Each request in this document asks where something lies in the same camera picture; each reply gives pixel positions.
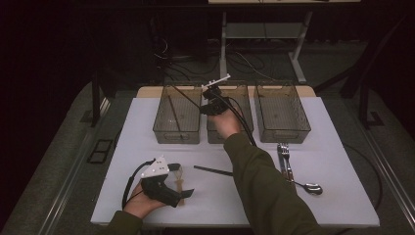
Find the metal rail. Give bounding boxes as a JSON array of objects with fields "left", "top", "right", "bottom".
[
  {"left": 38, "top": 97, "right": 112, "bottom": 235},
  {"left": 353, "top": 123, "right": 415, "bottom": 223}
]

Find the person's left hand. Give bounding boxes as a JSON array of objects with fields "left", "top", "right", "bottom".
[{"left": 123, "top": 182, "right": 167, "bottom": 220}]

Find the small wooden spoon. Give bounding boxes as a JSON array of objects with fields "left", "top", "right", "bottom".
[{"left": 172, "top": 167, "right": 187, "bottom": 207}]

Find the thin black cable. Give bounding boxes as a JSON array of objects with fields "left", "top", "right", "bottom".
[{"left": 342, "top": 142, "right": 385, "bottom": 212}]

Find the metal spoon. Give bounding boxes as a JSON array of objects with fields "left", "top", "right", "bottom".
[{"left": 287, "top": 178, "right": 324, "bottom": 197}]

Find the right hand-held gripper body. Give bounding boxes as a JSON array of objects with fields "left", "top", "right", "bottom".
[{"left": 199, "top": 72, "right": 232, "bottom": 117}]

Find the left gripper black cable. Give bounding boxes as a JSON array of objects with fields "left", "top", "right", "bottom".
[{"left": 121, "top": 159, "right": 157, "bottom": 211}]

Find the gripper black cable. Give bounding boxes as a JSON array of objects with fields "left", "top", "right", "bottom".
[
  {"left": 209, "top": 89, "right": 258, "bottom": 147},
  {"left": 121, "top": 159, "right": 157, "bottom": 211}
]

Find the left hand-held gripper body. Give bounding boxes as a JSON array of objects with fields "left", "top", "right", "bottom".
[{"left": 140, "top": 155, "right": 182, "bottom": 209}]

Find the clear grey plastic bin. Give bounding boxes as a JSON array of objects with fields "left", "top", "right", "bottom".
[
  {"left": 152, "top": 83, "right": 204, "bottom": 145},
  {"left": 254, "top": 81, "right": 312, "bottom": 145},
  {"left": 206, "top": 80, "right": 254, "bottom": 145}
]

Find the wood-handled fork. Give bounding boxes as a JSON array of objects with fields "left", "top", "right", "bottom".
[{"left": 281, "top": 142, "right": 296, "bottom": 184}]

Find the black metal stand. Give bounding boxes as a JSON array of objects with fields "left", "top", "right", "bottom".
[{"left": 313, "top": 13, "right": 415, "bottom": 130}]

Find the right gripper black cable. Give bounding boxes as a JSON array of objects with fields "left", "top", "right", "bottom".
[{"left": 209, "top": 89, "right": 258, "bottom": 147}]

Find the person's right hand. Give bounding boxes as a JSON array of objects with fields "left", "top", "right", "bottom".
[{"left": 207, "top": 107, "right": 245, "bottom": 142}]

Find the white metal desk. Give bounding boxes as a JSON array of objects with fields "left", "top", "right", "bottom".
[{"left": 207, "top": 0, "right": 362, "bottom": 85}]

